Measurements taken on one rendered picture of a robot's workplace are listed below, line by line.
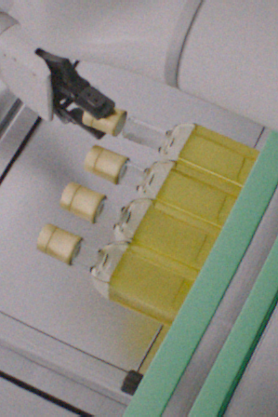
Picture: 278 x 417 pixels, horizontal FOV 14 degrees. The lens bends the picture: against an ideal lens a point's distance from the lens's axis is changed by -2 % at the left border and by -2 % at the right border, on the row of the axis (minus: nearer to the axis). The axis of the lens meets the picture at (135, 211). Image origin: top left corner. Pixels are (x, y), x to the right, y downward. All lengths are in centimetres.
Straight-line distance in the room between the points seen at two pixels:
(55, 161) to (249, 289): 45
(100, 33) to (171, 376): 37
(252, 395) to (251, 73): 37
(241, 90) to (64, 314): 64
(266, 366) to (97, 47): 37
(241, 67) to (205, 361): 38
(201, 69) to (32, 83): 59
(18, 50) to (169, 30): 58
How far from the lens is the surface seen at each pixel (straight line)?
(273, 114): 79
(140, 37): 80
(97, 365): 133
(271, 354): 105
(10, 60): 137
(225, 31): 78
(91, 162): 130
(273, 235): 113
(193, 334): 107
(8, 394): 137
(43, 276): 139
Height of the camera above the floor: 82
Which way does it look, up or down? 12 degrees up
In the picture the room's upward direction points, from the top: 66 degrees counter-clockwise
